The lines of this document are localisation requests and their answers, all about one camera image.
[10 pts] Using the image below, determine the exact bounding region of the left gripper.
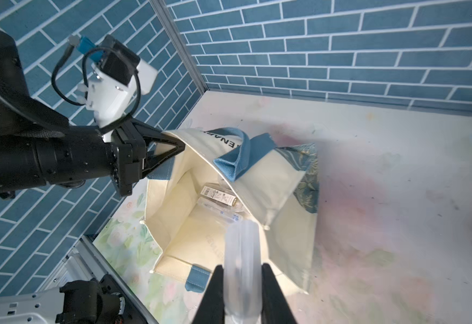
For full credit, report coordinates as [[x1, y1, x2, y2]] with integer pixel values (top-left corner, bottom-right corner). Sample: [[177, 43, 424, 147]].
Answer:
[[111, 119, 185, 197]]

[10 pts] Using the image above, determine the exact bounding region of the cream canvas tote bag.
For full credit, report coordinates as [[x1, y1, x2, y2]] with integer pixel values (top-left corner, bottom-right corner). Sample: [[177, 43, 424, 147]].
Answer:
[[144, 128, 319, 295]]

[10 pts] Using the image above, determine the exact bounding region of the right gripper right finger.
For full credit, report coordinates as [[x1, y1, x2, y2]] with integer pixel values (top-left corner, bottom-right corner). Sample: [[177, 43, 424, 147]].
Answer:
[[261, 263, 297, 324]]

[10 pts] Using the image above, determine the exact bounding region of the clear compass set case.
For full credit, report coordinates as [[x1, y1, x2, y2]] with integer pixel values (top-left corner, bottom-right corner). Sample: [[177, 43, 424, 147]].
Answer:
[[223, 220, 262, 323]]

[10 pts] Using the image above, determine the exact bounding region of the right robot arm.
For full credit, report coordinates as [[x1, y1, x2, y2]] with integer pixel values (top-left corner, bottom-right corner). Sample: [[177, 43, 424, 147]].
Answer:
[[55, 263, 297, 323]]

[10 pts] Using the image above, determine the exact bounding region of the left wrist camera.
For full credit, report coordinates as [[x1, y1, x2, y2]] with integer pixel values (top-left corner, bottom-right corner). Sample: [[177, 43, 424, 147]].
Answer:
[[77, 35, 158, 132]]

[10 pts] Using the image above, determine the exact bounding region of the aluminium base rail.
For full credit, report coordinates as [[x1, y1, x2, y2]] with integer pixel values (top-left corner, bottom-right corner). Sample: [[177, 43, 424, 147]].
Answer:
[[0, 237, 156, 323]]

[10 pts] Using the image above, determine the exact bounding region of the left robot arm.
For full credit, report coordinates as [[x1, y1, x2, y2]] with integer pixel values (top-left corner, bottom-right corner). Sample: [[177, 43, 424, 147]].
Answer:
[[0, 31, 185, 200]]

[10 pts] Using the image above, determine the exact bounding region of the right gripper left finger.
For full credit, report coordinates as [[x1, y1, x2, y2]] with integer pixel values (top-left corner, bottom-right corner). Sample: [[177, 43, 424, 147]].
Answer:
[[191, 265, 225, 324]]

